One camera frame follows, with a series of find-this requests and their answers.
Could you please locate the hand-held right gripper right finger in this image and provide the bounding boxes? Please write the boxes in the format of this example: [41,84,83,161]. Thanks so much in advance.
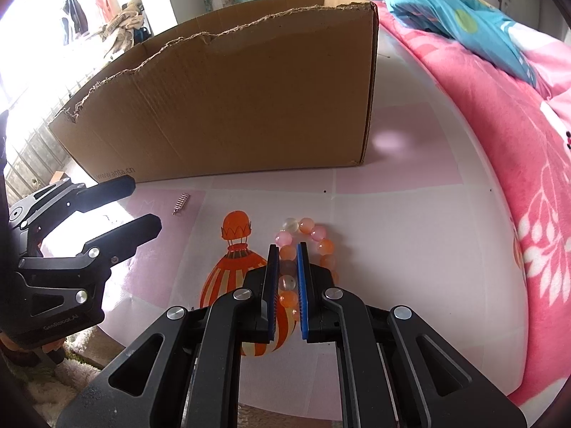
[297,241,527,428]

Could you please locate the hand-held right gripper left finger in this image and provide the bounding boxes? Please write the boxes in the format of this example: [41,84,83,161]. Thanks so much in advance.
[56,244,281,428]

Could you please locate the pile of beige clothes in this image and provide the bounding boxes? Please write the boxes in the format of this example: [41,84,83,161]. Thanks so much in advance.
[100,0,146,54]

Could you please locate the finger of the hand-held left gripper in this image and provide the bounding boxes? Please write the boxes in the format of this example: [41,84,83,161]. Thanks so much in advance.
[18,214,162,305]
[9,175,137,233]

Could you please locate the hanging clothes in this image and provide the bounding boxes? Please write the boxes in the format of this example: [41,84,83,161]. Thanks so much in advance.
[60,0,121,45]

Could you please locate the orange pink bead bracelet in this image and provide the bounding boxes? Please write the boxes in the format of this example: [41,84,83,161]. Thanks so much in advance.
[274,217,340,322]

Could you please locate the blue patterned quilt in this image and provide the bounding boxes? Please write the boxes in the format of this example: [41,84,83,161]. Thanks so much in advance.
[384,0,556,99]

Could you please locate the orange striped balloon sticker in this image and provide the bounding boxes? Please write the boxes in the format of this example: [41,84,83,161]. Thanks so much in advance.
[203,210,297,357]

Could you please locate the brown cardboard box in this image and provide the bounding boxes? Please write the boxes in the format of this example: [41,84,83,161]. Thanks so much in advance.
[48,0,380,184]

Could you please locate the metal balcony railing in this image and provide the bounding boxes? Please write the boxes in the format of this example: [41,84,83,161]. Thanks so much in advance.
[0,125,85,197]

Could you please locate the white fluffy rug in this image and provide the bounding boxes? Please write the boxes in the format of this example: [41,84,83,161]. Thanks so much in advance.
[9,334,108,428]

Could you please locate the pink floral blanket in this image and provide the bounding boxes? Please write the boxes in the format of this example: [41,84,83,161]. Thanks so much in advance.
[372,0,571,406]

